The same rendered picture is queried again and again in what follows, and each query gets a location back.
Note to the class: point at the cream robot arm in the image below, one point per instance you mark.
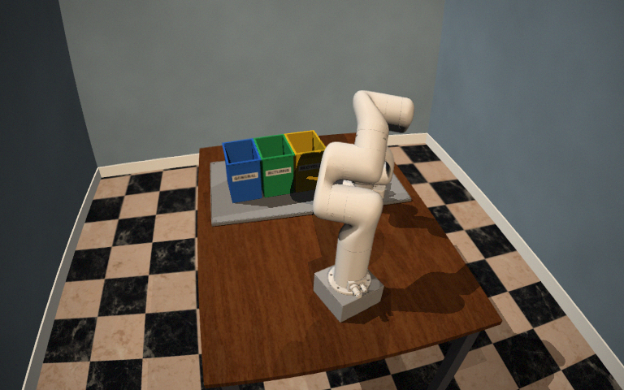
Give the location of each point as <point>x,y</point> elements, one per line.
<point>362,163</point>

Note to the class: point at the yellow open-top bin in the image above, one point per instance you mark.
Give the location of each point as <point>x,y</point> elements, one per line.
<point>305,165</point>

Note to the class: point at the green returns bin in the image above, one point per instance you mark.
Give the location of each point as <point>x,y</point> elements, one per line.
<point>276,172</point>

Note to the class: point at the blue bin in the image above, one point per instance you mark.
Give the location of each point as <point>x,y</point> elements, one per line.
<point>242,160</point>

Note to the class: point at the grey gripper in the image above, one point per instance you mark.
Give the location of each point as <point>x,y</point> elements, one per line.
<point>378,188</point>

